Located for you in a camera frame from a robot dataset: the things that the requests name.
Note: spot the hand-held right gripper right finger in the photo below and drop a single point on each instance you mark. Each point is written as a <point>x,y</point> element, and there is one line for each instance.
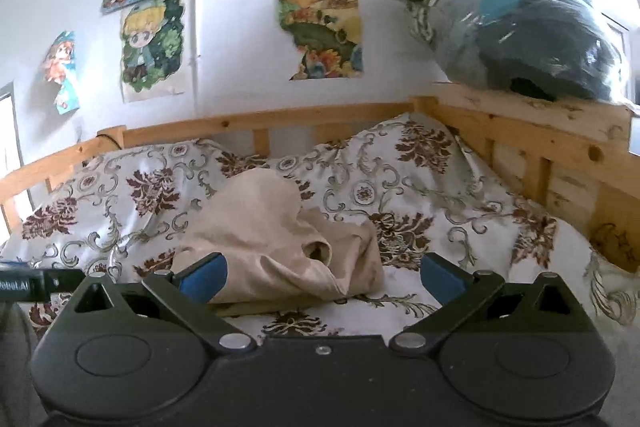
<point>440,279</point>

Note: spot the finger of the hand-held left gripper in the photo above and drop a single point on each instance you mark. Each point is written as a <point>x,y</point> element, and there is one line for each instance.
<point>65,278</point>

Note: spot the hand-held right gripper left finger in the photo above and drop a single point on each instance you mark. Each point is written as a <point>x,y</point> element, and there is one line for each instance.
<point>210,279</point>

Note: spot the beige hooded jacket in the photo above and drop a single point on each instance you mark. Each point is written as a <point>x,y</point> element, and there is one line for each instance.
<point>260,227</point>

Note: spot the clear plastic bag of clothes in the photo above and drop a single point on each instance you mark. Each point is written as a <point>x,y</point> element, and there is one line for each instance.
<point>525,22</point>

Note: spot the floral bedsheet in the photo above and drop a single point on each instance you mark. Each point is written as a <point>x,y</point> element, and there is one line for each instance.
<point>400,187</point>

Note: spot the torn cartoon girl poster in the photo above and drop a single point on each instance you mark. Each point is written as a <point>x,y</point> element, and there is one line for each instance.
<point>62,67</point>

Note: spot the blond cartoon character poster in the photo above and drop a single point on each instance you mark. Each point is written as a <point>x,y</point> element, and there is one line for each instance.
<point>150,42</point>

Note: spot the torn landscape poster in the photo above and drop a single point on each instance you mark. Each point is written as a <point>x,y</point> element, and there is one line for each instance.
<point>320,22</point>

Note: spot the wooden bed frame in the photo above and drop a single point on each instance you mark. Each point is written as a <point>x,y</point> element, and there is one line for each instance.
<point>525,132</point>

